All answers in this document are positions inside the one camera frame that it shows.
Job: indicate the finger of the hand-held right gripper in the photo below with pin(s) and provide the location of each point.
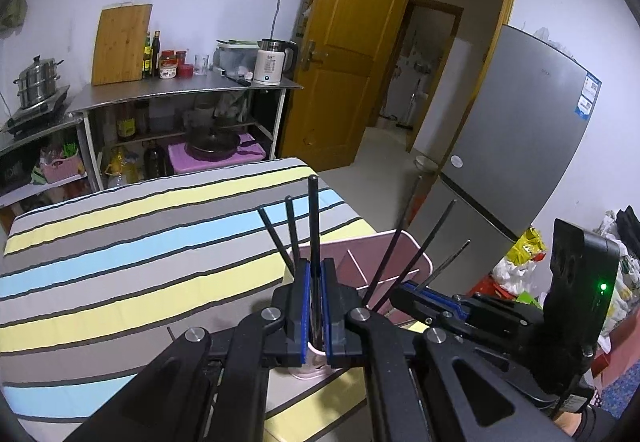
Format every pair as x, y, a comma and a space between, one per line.
435, 297
417, 309

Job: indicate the red lid labelled jar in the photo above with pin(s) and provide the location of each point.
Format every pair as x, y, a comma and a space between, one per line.
168, 67

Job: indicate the dark sauce bottle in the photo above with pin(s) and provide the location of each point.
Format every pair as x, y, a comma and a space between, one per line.
156, 54

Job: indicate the dark glass bottle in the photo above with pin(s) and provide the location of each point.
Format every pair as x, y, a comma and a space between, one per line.
156, 161

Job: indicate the steel steamer pot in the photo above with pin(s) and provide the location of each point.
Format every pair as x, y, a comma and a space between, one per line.
36, 81

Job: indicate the white electric kettle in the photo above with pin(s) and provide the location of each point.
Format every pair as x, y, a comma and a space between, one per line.
270, 64

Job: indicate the striped tablecloth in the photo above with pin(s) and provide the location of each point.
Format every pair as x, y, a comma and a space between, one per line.
125, 272

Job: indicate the green hanging cloth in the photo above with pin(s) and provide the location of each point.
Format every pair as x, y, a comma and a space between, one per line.
12, 9

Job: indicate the pile of bags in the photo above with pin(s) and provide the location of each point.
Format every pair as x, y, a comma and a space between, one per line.
622, 262

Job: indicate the small red lid jar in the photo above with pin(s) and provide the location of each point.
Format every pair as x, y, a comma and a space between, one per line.
181, 57

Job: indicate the dark frying pan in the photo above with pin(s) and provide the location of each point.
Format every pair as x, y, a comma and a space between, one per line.
212, 146

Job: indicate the clear drinking glass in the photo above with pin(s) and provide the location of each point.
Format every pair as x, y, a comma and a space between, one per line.
201, 65

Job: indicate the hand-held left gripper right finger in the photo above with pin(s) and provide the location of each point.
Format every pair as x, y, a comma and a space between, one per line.
328, 317

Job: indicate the black induction cooker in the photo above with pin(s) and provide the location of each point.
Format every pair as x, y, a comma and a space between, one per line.
37, 114

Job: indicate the light oil bottle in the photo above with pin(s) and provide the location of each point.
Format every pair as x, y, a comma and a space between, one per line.
147, 59

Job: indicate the grey plastic bag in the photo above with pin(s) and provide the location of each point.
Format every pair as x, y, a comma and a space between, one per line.
230, 105

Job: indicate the wooden cutting board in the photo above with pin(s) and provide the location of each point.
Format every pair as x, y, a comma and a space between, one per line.
122, 46

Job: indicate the black chopstick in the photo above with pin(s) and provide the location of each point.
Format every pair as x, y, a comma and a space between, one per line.
275, 237
314, 222
425, 247
447, 262
385, 264
292, 232

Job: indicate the clear plastic storage box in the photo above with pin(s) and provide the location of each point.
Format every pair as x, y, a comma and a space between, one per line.
235, 59

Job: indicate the person's right forearm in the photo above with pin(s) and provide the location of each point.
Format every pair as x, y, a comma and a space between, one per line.
572, 428

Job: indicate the pink plastic utensil basket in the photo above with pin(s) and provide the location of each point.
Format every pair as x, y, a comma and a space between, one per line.
360, 257

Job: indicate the tall metal shelf table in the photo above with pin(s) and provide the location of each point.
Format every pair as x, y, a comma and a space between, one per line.
150, 91

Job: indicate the small pink basket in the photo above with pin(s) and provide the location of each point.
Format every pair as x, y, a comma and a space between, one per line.
62, 170

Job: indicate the white round bin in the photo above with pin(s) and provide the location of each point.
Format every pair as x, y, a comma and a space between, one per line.
427, 164

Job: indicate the yellow plastic bag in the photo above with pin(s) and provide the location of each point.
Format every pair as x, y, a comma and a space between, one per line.
527, 247

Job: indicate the yellow oil jug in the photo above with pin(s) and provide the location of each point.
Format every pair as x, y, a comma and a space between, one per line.
122, 169

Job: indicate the silver refrigerator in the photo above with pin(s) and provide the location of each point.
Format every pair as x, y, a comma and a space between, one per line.
515, 131

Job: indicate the yellow wooden door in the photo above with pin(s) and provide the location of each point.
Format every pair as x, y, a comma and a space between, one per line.
345, 46

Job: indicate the yellow wooden door frame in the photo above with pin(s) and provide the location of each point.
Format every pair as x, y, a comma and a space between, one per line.
505, 21

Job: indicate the low metal shelf table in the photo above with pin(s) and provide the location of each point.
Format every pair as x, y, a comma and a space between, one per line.
30, 146

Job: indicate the purple plastic stool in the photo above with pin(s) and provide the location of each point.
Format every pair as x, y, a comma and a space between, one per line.
250, 151

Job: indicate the thin dark pole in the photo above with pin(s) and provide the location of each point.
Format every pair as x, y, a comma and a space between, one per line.
412, 202

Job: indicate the white plastic bag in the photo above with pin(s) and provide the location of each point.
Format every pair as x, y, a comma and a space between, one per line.
515, 274

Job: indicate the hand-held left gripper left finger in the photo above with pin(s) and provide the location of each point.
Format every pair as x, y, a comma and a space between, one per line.
300, 317

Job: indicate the red can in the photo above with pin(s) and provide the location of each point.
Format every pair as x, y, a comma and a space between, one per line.
185, 70

